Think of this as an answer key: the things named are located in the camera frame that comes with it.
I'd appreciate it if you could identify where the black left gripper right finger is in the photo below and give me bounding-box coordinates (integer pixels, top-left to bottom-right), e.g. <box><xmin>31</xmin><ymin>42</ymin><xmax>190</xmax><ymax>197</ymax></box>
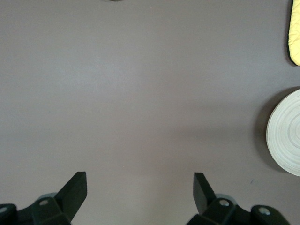
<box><xmin>187</xmin><ymin>172</ymin><xmax>289</xmax><ymax>225</ymax></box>

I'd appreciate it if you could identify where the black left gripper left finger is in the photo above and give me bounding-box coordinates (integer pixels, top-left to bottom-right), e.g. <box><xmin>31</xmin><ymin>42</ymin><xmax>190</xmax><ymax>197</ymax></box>
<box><xmin>0</xmin><ymin>171</ymin><xmax>88</xmax><ymax>225</ymax></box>

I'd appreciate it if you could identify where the round wooden plate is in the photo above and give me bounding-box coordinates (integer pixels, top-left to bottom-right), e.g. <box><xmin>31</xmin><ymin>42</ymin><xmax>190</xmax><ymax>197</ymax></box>
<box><xmin>266</xmin><ymin>88</ymin><xmax>300</xmax><ymax>177</ymax></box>

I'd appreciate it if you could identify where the brown table cover sheet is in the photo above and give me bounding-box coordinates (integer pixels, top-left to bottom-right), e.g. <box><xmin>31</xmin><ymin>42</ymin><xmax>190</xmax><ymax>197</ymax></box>
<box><xmin>0</xmin><ymin>0</ymin><xmax>300</xmax><ymax>225</ymax></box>

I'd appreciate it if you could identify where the yellow quilted oven mitt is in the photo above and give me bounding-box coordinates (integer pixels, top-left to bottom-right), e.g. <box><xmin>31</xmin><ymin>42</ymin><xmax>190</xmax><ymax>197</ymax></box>
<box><xmin>285</xmin><ymin>0</ymin><xmax>300</xmax><ymax>67</ymax></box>

